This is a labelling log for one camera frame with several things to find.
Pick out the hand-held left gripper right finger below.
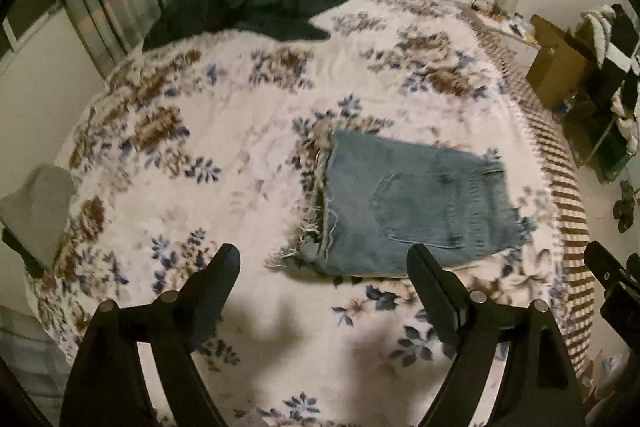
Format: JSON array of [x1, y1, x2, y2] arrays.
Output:
[[407, 243, 587, 427]]

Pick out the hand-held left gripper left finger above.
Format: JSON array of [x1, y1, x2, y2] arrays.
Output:
[[59, 243, 241, 427]]

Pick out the blue denim pants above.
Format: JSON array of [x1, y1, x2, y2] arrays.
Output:
[[266, 128, 525, 280]]

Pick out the floral printed blanket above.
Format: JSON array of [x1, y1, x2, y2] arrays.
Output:
[[25, 0, 581, 427]]

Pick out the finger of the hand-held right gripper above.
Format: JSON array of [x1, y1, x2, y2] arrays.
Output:
[[583, 240, 640, 333]]

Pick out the white nightstand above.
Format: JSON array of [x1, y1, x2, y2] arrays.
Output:
[[462, 4, 543, 70]]

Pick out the glass side table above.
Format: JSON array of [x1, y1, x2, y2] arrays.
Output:
[[562, 94, 636, 182]]

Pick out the pile of clothes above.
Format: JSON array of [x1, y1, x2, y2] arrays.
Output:
[[580, 3, 640, 142]]

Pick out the checkered bed sheet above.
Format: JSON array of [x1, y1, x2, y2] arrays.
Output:
[[470, 14, 601, 378]]

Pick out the cardboard box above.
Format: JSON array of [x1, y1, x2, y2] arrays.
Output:
[[525, 14, 598, 110]]

